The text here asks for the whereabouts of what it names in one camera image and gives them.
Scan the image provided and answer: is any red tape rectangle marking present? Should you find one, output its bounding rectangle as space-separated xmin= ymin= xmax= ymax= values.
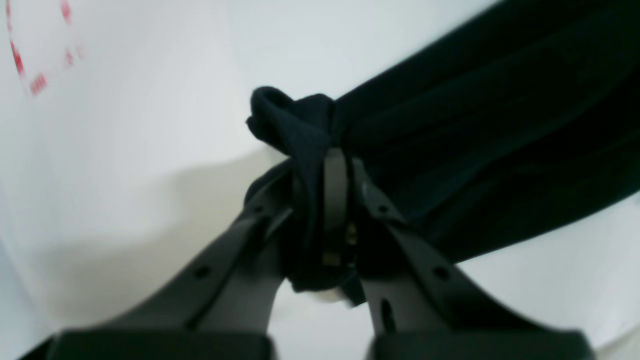
xmin=4 ymin=0 xmax=86 ymax=97

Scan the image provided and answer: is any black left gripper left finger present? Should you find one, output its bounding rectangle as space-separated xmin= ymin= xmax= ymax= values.
xmin=23 ymin=161 xmax=296 ymax=360

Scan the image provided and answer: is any black t-shirt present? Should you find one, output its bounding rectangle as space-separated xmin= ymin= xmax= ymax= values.
xmin=245 ymin=0 xmax=640 ymax=307

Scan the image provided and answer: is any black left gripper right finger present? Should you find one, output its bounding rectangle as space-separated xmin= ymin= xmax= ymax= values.
xmin=322 ymin=148 xmax=595 ymax=360

